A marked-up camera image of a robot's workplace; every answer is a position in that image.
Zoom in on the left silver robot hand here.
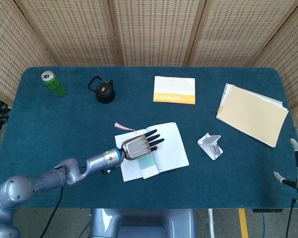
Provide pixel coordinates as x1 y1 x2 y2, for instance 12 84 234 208
121 128 165 162

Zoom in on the teal cream bookmark pink tassel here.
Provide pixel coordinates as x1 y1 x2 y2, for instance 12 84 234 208
114 122 159 179

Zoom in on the yellow white Lexicon book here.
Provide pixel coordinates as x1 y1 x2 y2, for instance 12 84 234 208
153 76 196 105

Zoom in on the open lined notebook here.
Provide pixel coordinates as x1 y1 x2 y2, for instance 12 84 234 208
114 121 190 182

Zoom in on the black cast iron teapot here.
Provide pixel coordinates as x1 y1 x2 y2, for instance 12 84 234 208
87 76 116 104

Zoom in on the white folding phone stand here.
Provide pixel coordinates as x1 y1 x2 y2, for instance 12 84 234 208
197 132 224 161

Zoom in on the grey robot torso base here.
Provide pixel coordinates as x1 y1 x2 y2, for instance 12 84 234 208
89 208 197 238

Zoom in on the dark blue table cloth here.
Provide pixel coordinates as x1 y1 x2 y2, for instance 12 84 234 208
0 66 298 210

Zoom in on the beige cover spiral notebook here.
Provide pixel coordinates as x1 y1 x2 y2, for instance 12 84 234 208
216 85 289 148

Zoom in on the white table leg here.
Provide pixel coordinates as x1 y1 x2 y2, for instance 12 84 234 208
208 209 215 238

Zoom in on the green drink can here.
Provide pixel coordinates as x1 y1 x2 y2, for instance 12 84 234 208
41 70 67 98

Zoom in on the white paper spiral notebook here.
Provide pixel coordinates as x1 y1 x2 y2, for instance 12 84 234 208
218 83 284 110

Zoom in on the woven wooden folding screen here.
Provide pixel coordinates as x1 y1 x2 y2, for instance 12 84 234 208
0 0 298 139

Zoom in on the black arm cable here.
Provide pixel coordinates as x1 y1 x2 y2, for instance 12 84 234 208
39 187 64 238
285 198 297 238

